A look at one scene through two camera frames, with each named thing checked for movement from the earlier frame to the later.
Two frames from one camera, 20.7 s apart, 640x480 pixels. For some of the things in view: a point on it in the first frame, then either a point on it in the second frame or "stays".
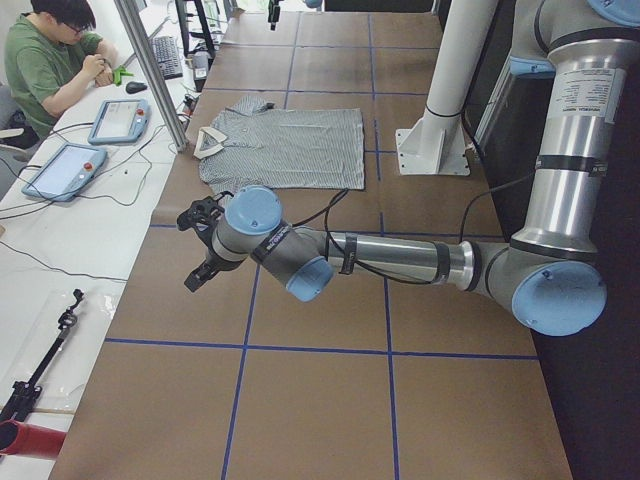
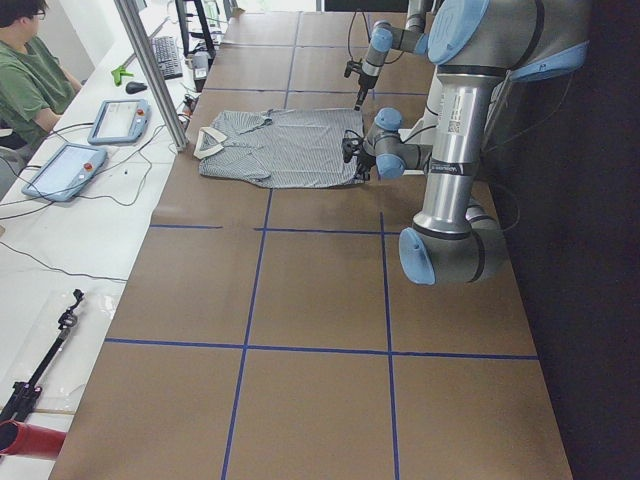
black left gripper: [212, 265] → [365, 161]
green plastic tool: [118, 72] stays
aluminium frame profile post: [140, 40] stays
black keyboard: [166, 48] stays
